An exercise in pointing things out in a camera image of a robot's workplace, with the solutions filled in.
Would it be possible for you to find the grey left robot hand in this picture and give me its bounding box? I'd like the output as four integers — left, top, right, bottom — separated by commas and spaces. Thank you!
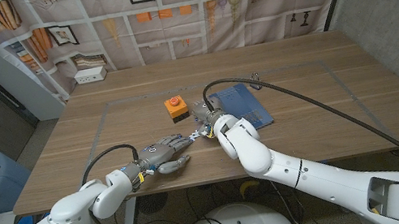
132, 130, 199, 180

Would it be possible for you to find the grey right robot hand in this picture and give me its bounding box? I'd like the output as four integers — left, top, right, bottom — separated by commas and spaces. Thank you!
186, 95, 230, 142

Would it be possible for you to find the orange emergency button box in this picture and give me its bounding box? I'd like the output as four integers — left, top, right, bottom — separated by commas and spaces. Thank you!
162, 93, 191, 125

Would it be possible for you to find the blue notebook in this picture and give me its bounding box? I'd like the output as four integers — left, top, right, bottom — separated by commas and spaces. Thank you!
206, 78, 276, 137

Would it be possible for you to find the black round fan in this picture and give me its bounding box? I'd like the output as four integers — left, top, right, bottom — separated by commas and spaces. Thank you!
135, 191, 172, 218

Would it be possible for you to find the small metal padlock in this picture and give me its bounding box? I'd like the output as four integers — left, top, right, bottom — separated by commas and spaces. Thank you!
248, 71, 263, 92

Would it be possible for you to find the yellow curved object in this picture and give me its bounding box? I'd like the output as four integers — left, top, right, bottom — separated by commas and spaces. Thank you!
238, 179, 260, 200

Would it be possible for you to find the printed bookshelf backdrop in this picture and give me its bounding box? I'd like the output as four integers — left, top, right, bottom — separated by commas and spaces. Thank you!
0, 0, 375, 119

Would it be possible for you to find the white power strip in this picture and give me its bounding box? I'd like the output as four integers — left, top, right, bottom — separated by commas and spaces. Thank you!
72, 64, 109, 86

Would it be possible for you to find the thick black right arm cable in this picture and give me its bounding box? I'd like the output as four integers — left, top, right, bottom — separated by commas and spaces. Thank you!
200, 47, 399, 224

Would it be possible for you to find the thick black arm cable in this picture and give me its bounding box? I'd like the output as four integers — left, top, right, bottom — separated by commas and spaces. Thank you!
200, 47, 399, 224
76, 136, 182, 224

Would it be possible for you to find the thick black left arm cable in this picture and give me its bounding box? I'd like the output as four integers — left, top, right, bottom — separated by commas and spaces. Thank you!
76, 136, 182, 224

